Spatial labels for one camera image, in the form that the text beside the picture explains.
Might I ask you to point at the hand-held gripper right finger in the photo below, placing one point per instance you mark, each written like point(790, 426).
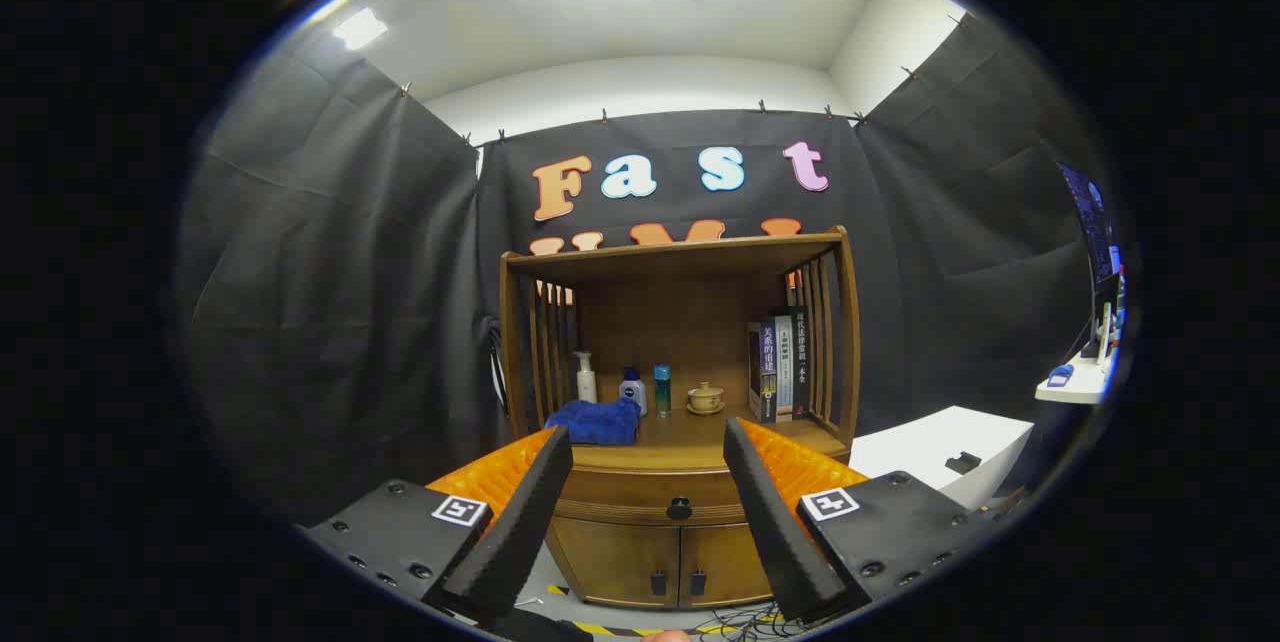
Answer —
point(775, 532)

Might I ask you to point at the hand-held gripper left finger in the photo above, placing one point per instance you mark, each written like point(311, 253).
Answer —
point(520, 532)

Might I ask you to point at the brown wooden drawer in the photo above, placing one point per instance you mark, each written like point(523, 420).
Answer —
point(620, 497)

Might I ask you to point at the wooden cabinet door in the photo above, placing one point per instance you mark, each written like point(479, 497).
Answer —
point(725, 562)
point(615, 557)

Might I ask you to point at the wooden countertop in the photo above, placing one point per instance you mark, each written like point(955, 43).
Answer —
point(680, 434)

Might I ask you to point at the white side cabinet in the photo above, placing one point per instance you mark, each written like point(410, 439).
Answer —
point(930, 442)

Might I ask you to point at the brown wooden cabinet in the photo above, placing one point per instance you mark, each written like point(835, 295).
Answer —
point(680, 322)

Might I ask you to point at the yellow black floor tape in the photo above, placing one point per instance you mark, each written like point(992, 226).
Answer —
point(610, 629)

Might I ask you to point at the blue towel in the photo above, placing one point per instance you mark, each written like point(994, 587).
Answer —
point(595, 422)

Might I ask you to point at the beige saucer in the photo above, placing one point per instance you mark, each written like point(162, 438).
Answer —
point(705, 411)

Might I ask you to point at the beige lidded teacup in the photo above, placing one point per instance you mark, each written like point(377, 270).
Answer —
point(705, 395)

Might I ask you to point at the white pump bottle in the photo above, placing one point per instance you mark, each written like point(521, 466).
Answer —
point(586, 387)

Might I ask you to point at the dark blue book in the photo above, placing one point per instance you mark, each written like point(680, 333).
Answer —
point(766, 372)

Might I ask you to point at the white spined book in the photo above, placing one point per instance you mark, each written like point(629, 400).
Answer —
point(784, 367)

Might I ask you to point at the black spined book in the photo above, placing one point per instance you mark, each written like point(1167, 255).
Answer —
point(800, 362)

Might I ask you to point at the white bottle with blue cap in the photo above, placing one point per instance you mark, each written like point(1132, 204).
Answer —
point(633, 394)

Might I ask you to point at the teal bottle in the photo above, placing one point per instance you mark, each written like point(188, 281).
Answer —
point(662, 392)

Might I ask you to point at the black backdrop cloth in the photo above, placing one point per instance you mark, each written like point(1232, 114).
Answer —
point(330, 272)

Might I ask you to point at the small blue object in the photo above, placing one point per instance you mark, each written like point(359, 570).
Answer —
point(1060, 375)

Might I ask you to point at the white desk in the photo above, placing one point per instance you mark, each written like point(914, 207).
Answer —
point(1075, 390)

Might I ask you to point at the computer monitor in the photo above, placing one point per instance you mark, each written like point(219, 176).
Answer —
point(1095, 222)

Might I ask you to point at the small ceiling light panel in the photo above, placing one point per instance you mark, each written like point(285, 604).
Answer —
point(360, 28)

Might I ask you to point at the small black bracket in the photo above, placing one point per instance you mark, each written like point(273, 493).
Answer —
point(963, 463)

